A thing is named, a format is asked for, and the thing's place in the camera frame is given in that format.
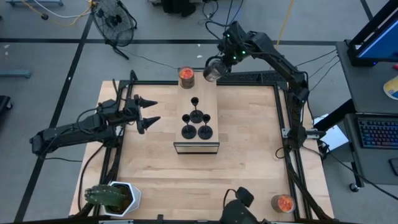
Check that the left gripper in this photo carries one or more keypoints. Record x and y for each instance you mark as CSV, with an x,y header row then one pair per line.
x,y
130,115

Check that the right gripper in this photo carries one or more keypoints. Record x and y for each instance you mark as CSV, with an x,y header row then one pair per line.
x,y
233,43

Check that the grey candle glass jar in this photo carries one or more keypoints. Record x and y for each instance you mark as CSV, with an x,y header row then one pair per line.
x,y
213,71

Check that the black candle stick holder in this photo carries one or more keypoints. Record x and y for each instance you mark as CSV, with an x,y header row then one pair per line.
x,y
196,116
205,132
188,132

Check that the orange candle glass jar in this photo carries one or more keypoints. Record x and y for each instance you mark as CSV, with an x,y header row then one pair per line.
x,y
186,73
284,203

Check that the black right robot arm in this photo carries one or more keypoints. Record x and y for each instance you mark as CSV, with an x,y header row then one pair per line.
x,y
298,93

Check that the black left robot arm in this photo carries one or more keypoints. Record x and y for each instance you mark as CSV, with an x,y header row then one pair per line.
x,y
77,135

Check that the black perforated metal box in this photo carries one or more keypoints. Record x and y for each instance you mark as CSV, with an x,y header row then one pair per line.
x,y
258,77

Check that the wooden riser shelf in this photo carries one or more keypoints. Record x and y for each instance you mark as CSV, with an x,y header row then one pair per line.
x,y
210,93

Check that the person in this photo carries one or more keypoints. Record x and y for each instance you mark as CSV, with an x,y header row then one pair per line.
x,y
178,6

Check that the white hexagonal plant pot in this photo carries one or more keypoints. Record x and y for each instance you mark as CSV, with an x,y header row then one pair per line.
x,y
135,197

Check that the green cactus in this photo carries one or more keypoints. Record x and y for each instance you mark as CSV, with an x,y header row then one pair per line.
x,y
102,195

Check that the black floor fan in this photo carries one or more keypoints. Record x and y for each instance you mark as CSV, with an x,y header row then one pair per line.
x,y
112,21

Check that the grey metal floor bar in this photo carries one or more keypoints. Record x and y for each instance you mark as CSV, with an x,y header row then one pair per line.
x,y
15,74
34,2

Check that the white paper sheet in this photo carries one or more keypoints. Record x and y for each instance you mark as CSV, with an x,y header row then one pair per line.
x,y
335,140

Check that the yellow rod with black tip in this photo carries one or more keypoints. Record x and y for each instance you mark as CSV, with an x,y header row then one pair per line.
x,y
44,16

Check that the grey computer desk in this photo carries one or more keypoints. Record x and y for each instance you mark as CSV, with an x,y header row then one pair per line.
x,y
367,90

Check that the black wheeled object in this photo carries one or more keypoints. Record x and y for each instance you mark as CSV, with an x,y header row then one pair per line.
x,y
4,102

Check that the computer monitor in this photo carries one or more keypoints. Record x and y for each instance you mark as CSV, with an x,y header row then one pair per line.
x,y
382,40

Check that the yellow blue round object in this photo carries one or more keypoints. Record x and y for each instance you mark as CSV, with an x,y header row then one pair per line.
x,y
392,88

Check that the backlit black keyboard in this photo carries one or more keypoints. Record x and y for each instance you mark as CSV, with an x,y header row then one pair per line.
x,y
377,133

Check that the black metal table frame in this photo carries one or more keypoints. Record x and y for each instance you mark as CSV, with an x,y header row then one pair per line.
x,y
155,83

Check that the black curved corner bracket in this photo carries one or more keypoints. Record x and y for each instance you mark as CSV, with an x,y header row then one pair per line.
x,y
133,77

